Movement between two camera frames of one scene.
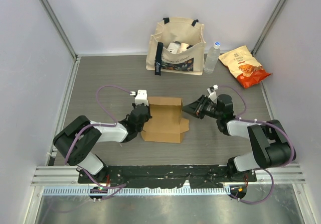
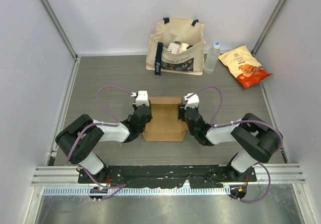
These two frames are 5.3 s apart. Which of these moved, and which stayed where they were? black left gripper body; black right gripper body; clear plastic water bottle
Moved: black right gripper body
Stayed: black left gripper body; clear plastic water bottle
